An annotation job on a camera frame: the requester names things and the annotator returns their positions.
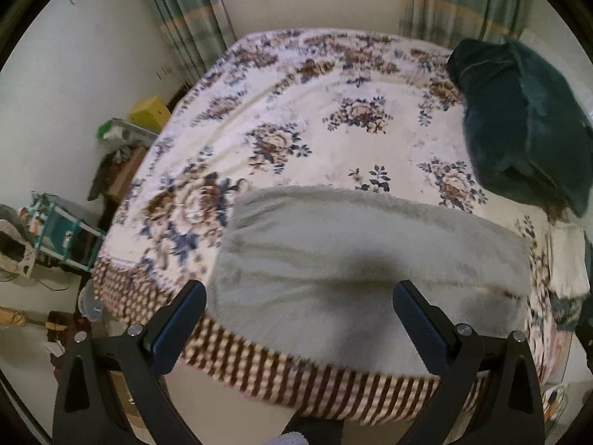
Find green curtain right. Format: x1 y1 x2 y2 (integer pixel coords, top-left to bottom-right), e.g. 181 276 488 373
399 0 531 48

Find yellow box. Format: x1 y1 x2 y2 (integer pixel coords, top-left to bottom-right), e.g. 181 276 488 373
127 95 171 134

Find floral bed cover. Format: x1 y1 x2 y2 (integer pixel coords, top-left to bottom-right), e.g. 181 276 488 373
91 27 576 427

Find green curtain left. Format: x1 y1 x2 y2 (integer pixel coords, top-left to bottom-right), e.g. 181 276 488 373
149 0 236 83

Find grey fluffy pants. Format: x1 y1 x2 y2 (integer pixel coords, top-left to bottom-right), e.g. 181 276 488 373
207 186 532 377

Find teal metal rack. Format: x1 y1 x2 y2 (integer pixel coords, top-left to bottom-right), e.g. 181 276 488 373
27 193 106 272

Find dark green plush blanket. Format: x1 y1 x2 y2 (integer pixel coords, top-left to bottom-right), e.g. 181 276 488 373
446 38 592 217

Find white folded cloth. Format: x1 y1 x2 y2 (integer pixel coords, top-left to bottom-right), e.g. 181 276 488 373
549 222 590 299

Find green and white clutter pile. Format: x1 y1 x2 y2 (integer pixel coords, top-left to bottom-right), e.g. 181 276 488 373
96 118 158 163

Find green curtain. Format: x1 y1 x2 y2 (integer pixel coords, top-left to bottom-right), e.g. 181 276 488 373
149 0 236 83
399 0 531 48

